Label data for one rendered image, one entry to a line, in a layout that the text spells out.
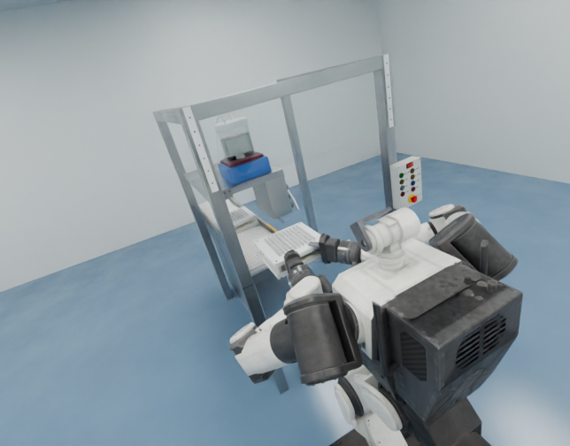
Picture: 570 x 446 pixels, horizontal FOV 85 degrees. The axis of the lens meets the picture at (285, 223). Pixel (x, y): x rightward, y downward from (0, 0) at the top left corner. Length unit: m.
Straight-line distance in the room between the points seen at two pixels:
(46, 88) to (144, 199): 1.64
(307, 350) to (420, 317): 0.21
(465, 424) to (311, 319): 0.46
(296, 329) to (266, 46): 4.56
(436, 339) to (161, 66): 4.42
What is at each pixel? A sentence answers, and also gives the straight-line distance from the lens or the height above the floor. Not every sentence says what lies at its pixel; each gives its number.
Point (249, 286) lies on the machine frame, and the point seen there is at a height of 0.79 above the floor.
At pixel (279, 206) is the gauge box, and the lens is 1.52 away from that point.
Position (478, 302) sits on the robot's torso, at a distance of 0.64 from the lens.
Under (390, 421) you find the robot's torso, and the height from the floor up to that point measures 0.83.
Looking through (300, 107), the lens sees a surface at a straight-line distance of 1.43.
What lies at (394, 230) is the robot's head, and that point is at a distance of 0.65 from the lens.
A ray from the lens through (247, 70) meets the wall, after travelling 4.81.
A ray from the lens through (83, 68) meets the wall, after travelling 4.68.
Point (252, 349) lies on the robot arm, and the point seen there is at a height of 1.14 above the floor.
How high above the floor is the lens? 1.66
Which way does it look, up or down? 25 degrees down
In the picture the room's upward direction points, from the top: 14 degrees counter-clockwise
